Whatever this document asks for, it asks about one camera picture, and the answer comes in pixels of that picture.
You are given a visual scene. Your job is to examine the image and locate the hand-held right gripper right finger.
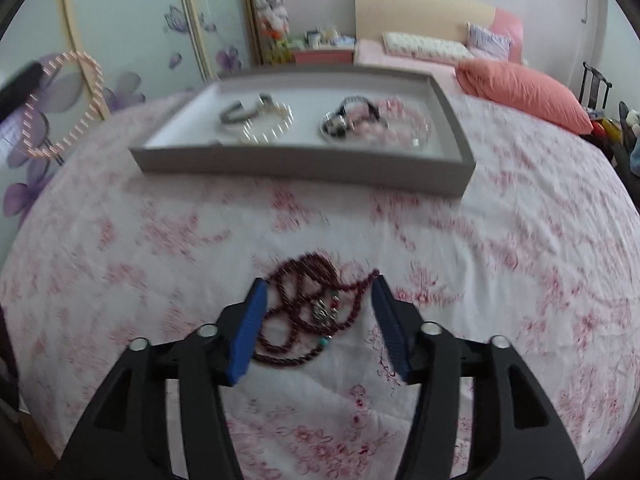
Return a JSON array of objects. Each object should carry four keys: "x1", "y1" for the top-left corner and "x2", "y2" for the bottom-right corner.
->
[{"x1": 371, "y1": 275, "x2": 586, "y2": 480}]

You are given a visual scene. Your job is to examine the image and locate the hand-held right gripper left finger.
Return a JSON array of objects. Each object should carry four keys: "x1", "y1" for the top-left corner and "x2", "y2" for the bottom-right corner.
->
[{"x1": 55, "y1": 277, "x2": 269, "y2": 480}]

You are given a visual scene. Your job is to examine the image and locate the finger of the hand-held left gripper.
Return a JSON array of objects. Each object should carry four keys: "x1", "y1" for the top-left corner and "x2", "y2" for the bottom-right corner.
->
[{"x1": 0, "y1": 61, "x2": 45, "y2": 122}]

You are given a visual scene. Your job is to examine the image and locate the pink pearl bracelet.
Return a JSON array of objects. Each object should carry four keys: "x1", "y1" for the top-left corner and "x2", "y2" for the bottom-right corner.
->
[{"x1": 22, "y1": 51, "x2": 106, "y2": 159}]

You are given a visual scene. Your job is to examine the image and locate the dark red bead necklace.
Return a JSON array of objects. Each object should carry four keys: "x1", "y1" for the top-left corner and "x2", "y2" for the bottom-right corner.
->
[{"x1": 252, "y1": 254, "x2": 381, "y2": 368}]

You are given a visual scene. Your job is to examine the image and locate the grey cardboard tray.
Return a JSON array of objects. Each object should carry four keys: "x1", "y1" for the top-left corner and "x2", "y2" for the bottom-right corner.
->
[{"x1": 128, "y1": 67, "x2": 476, "y2": 198}]

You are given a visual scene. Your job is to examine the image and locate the wide silver bangle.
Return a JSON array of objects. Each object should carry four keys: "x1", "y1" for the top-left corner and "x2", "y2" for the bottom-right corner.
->
[{"x1": 219, "y1": 92, "x2": 276, "y2": 133}]

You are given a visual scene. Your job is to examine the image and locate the pink quartz bead bracelet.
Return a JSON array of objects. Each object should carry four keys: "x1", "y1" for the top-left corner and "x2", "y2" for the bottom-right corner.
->
[{"x1": 350, "y1": 100, "x2": 431, "y2": 148}]

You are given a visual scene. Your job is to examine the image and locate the black bead bracelet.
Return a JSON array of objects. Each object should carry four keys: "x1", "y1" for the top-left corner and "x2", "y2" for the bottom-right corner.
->
[{"x1": 320, "y1": 95, "x2": 388, "y2": 141}]

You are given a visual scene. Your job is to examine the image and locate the flower print sliding wardrobe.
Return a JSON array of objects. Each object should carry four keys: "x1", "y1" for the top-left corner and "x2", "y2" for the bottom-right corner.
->
[{"x1": 0, "y1": 0, "x2": 261, "y2": 261}]

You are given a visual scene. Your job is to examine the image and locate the pink floral bedsheet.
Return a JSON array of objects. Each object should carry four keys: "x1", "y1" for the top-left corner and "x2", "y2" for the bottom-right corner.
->
[{"x1": 0, "y1": 80, "x2": 640, "y2": 480}]

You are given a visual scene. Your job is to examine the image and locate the thin silver bangle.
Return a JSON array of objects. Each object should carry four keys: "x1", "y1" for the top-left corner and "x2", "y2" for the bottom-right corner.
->
[{"x1": 320, "y1": 110, "x2": 433, "y2": 150}]

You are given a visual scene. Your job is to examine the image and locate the clear plush toy tube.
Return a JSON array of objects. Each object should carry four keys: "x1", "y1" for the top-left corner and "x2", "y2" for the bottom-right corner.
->
[{"x1": 250, "y1": 0, "x2": 293, "y2": 66}]

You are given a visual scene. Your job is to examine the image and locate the folded pink duvet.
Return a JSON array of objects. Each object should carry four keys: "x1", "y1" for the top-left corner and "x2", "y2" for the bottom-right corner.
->
[{"x1": 455, "y1": 58, "x2": 596, "y2": 136}]

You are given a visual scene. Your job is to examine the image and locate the pink bed mattress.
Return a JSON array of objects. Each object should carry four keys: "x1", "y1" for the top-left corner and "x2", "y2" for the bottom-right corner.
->
[{"x1": 352, "y1": 39, "x2": 476, "y2": 78}]

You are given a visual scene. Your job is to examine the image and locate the pink and white nightstand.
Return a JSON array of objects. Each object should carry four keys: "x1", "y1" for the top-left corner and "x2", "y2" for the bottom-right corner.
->
[{"x1": 292, "y1": 42, "x2": 357, "y2": 66}]

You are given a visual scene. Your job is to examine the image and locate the floral white pillow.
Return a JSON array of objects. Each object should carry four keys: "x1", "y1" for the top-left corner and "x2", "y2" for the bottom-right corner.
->
[{"x1": 382, "y1": 31, "x2": 475, "y2": 61}]

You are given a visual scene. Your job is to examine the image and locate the colourful toys on chair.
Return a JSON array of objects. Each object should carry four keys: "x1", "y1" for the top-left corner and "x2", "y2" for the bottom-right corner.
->
[{"x1": 590, "y1": 110, "x2": 626, "y2": 147}]

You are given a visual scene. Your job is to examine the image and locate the nightstand clutter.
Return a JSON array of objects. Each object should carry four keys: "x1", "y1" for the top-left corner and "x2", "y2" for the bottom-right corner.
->
[{"x1": 292, "y1": 25, "x2": 357, "y2": 51}]

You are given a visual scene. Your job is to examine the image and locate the purple patterned pillow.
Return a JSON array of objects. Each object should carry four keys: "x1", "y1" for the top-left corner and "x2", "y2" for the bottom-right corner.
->
[{"x1": 467, "y1": 22, "x2": 513, "y2": 58}]

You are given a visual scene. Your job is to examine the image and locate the dark wooden chair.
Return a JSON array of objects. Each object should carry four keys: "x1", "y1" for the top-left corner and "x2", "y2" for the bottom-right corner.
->
[{"x1": 580, "y1": 61, "x2": 613, "y2": 111}]

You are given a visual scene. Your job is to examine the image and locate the beige and pink headboard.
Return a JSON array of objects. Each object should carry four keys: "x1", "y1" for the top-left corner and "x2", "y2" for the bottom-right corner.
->
[{"x1": 354, "y1": 0, "x2": 526, "y2": 63}]

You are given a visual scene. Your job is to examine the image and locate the white pearl bracelet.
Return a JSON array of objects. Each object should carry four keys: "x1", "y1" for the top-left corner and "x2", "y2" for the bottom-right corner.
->
[{"x1": 241, "y1": 102, "x2": 293, "y2": 145}]

